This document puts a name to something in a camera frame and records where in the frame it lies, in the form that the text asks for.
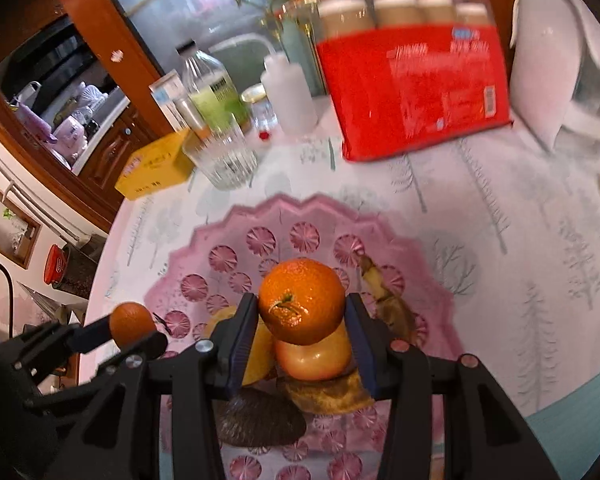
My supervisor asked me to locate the white towel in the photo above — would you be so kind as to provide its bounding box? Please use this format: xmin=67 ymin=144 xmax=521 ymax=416
xmin=511 ymin=0 xmax=600 ymax=61

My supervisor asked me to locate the yellow cardboard box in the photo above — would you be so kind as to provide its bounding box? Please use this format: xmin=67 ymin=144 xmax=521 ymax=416
xmin=114 ymin=127 xmax=196 ymax=202

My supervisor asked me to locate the small metal can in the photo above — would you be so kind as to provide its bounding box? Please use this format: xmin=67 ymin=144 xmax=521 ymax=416
xmin=172 ymin=97 xmax=208 ymax=136

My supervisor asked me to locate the dark avocado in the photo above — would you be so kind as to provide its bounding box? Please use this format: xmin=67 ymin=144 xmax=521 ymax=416
xmin=215 ymin=390 xmax=307 ymax=448

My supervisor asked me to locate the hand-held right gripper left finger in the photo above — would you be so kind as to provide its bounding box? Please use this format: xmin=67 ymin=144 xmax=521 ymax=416
xmin=45 ymin=292 xmax=259 ymax=480

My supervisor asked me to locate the frosted glass sliding door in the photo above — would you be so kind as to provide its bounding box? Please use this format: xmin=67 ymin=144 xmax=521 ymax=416
xmin=87 ymin=0 xmax=468 ymax=101

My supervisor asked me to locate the glass bottle green label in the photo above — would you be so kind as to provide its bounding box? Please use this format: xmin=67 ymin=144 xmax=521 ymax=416
xmin=177 ymin=40 xmax=253 ymax=136

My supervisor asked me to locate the large red apple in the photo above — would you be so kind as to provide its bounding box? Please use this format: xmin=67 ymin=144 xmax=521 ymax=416
xmin=274 ymin=322 xmax=353 ymax=381

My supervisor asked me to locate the red paper cup package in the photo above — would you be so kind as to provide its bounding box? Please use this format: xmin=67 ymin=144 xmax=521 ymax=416
xmin=275 ymin=0 xmax=515 ymax=162

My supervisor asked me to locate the orange mandarin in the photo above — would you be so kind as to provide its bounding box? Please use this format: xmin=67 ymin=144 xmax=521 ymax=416
xmin=109 ymin=302 xmax=157 ymax=347
xmin=258 ymin=258 xmax=347 ymax=346

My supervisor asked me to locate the white countertop appliance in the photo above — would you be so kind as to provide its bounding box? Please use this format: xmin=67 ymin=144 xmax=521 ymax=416
xmin=509 ymin=0 xmax=600 ymax=153

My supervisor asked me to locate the yellow lemon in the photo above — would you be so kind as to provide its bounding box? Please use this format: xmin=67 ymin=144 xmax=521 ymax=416
xmin=205 ymin=305 xmax=276 ymax=386

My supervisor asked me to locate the white squeeze wash bottle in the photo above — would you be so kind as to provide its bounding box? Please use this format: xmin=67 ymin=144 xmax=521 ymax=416
xmin=207 ymin=32 xmax=318 ymax=136

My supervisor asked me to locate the tree print tablecloth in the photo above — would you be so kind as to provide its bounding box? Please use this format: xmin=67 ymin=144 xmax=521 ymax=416
xmin=85 ymin=95 xmax=600 ymax=480

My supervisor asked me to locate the pink plastic bowl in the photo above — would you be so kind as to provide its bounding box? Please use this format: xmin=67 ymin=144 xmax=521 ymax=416
xmin=142 ymin=194 xmax=461 ymax=480

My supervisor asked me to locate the red lid jar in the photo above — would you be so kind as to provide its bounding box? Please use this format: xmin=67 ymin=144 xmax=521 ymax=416
xmin=44 ymin=244 xmax=106 ymax=301

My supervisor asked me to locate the small glass jar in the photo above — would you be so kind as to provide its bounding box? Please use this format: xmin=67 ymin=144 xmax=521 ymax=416
xmin=241 ymin=83 xmax=278 ymax=133

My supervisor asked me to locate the white blue carton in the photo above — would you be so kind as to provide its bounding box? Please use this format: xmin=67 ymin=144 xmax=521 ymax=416
xmin=149 ymin=70 xmax=191 ymax=131

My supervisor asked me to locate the spotted ripe banana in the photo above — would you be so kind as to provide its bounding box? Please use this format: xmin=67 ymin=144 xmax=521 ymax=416
xmin=285 ymin=255 xmax=426 ymax=416

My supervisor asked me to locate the teal striped placemat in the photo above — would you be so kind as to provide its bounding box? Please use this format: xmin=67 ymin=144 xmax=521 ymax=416
xmin=430 ymin=355 xmax=600 ymax=480

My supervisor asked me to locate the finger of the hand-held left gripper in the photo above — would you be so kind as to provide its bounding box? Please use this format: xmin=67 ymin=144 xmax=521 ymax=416
xmin=10 ymin=317 xmax=116 ymax=377
xmin=25 ymin=331 xmax=169 ymax=411

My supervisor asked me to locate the clear drinking glass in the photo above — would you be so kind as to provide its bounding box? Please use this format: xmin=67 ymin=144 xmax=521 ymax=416
xmin=181 ymin=120 xmax=258 ymax=191

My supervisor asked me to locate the wooden kitchen base cabinet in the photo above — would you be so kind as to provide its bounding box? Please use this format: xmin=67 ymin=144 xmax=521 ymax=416
xmin=77 ymin=105 xmax=151 ymax=196

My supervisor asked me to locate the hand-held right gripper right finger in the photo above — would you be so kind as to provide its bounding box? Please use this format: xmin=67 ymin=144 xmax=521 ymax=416
xmin=344 ymin=292 xmax=561 ymax=480

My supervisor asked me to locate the black range hood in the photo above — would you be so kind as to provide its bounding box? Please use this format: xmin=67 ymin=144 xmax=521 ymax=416
xmin=0 ymin=15 xmax=116 ymax=106

